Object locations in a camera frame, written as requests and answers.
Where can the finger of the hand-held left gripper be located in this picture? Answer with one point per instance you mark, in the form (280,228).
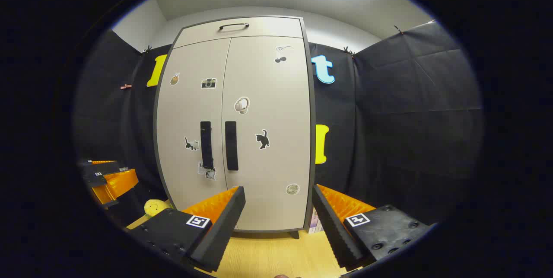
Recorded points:
(116,183)
(103,162)

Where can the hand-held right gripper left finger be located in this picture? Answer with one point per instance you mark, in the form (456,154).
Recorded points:
(224,226)

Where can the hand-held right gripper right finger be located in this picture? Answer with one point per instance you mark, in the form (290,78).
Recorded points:
(332,230)

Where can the grey shoe cabinet door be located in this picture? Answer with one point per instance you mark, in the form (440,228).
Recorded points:
(276,165)
(185,113)

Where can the grey double-door shoe cabinet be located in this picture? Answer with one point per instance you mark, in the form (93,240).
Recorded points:
(312,148)

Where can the grey cabinet drawer front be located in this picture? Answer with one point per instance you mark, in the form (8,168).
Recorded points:
(268,29)

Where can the white cardboard box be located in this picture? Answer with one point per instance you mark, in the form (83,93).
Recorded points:
(316,222)

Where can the yellow plush toy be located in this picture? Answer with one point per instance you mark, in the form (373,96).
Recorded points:
(156,207)

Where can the pink clip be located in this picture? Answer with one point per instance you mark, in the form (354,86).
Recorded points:
(126,86)

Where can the black clip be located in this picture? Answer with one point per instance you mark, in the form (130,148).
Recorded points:
(147,49)
(348,51)
(398,30)

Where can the black backdrop cloth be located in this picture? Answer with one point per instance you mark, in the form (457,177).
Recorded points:
(410,118)

